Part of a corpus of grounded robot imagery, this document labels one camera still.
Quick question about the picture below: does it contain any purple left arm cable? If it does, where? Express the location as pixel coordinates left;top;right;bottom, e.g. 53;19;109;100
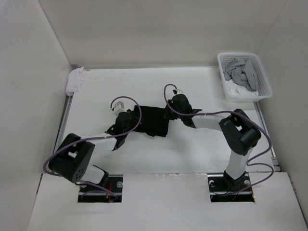
42;96;142;200

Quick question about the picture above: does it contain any folded white tank top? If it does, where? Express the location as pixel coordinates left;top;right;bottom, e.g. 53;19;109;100
65;67;84;97

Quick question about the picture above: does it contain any white plastic basket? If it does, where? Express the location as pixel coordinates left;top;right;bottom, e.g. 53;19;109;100
217;52;272;102

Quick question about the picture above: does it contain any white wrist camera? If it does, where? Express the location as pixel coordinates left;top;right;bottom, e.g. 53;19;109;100
111;101;126;116
172;89;184;95

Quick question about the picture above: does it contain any black tank top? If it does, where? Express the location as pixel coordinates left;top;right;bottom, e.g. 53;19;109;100
134;106;169;137

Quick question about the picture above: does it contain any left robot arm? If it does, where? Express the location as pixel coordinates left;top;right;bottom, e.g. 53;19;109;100
47;109;139;192

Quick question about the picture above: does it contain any white tank top in basket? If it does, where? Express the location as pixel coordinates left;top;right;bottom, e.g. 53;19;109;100
226;80;259;96

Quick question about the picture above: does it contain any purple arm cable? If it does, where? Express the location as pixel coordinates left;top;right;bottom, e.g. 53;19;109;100
163;83;275;195
42;96;142;200

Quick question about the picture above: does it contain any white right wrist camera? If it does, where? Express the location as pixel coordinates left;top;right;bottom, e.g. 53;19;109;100
172;89;184;95

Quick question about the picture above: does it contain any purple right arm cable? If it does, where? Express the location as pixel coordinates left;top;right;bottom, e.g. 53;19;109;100
163;83;275;195

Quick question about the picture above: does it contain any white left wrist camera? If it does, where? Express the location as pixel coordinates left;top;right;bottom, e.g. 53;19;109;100
111;101;126;116

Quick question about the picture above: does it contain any grey tank top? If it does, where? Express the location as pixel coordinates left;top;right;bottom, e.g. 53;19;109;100
222;58;259;92

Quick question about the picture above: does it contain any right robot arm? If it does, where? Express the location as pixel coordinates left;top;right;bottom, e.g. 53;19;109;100
165;93;261;193

